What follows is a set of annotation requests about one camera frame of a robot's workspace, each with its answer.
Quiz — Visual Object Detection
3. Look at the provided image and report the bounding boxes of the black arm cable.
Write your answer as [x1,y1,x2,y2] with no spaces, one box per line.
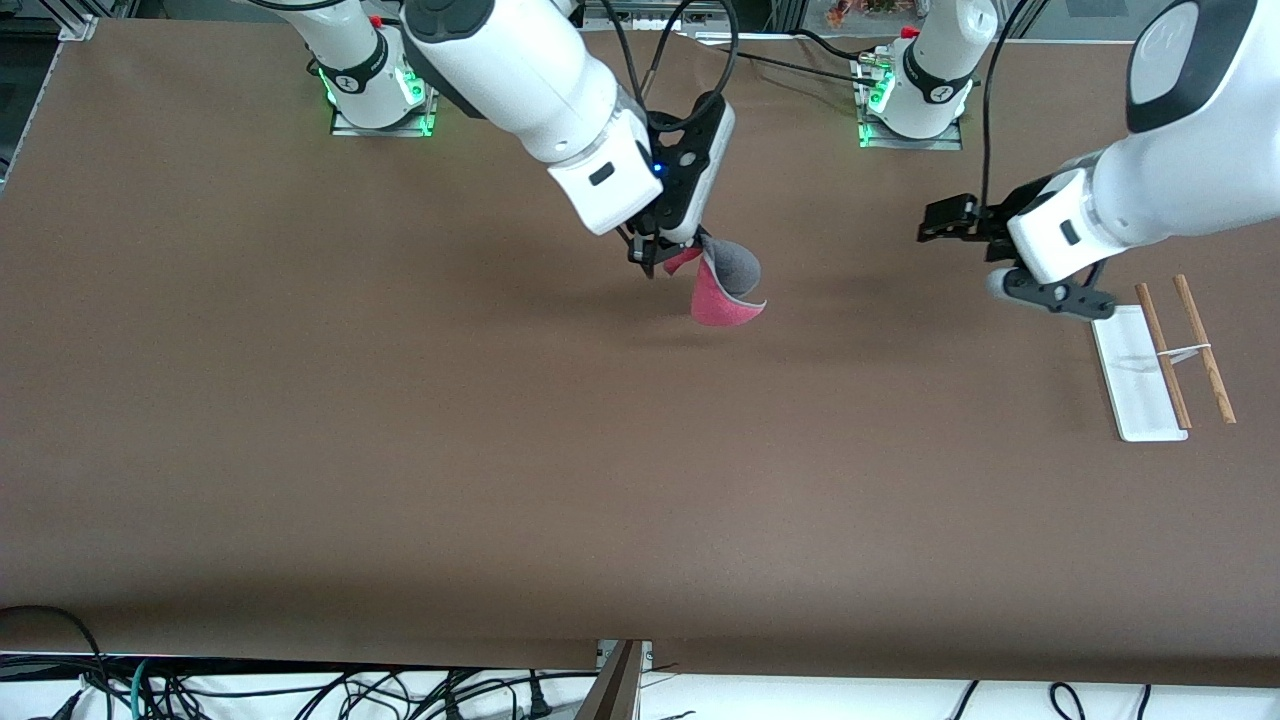
[978,0,1037,213]
[598,0,742,133]

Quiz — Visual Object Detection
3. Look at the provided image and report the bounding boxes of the grey and pink microfiber towel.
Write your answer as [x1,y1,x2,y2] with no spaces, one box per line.
[663,232,768,327]

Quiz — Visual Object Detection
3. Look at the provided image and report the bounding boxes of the thick black floor cable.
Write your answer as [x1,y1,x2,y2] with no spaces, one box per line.
[0,605,113,720]

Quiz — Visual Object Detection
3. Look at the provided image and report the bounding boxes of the tangled black floor cables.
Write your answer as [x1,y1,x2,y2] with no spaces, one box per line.
[110,665,576,720]

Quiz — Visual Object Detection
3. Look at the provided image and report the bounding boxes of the brown table cover sheet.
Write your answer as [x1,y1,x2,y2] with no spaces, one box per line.
[0,18,1280,691]

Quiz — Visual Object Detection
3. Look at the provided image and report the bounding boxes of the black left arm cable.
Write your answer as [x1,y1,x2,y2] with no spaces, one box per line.
[978,0,1037,213]

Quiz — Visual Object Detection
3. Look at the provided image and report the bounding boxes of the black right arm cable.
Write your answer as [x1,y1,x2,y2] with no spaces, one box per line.
[598,0,742,133]

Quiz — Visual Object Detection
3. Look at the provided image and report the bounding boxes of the brown table frame beam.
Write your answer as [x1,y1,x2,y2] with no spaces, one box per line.
[578,640,647,720]

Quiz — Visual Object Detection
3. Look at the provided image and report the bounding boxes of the black cable on table cover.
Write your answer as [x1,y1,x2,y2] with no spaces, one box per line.
[690,30,883,89]

